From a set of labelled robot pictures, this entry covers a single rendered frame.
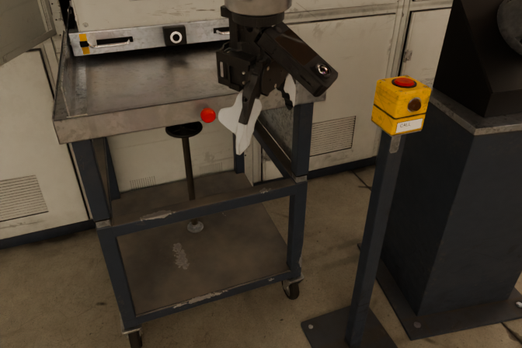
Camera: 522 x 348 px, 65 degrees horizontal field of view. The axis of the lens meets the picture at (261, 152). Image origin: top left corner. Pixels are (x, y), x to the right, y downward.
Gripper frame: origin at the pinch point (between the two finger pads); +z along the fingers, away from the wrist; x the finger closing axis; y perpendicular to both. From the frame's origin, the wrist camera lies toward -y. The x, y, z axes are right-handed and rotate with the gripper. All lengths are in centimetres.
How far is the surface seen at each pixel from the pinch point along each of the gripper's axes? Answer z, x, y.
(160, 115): 10.6, -4.0, 31.1
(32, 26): 10, -16, 99
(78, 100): 7.7, 4.7, 46.7
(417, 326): 91, -40, -33
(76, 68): 10, -7, 64
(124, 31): 5, -22, 61
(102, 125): 10.2, 5.8, 38.0
